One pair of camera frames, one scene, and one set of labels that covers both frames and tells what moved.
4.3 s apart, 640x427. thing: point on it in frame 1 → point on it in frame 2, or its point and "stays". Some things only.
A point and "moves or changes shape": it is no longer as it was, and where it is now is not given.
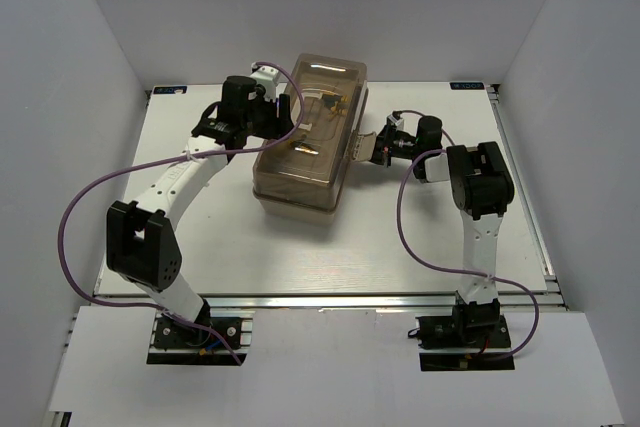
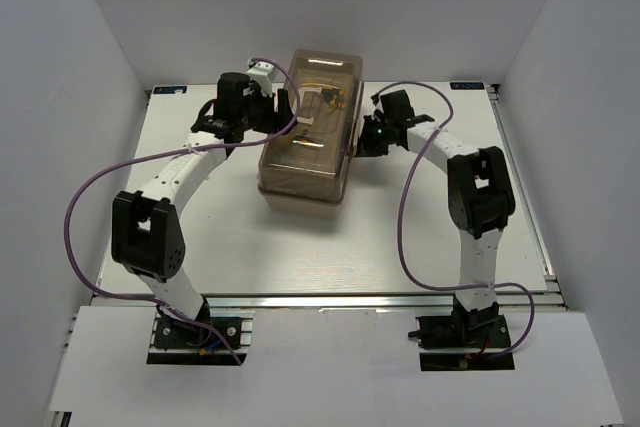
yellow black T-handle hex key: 303,147 moves or changes shape
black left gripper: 277,126 stays
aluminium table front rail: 328,302 stays
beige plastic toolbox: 303,176 stays
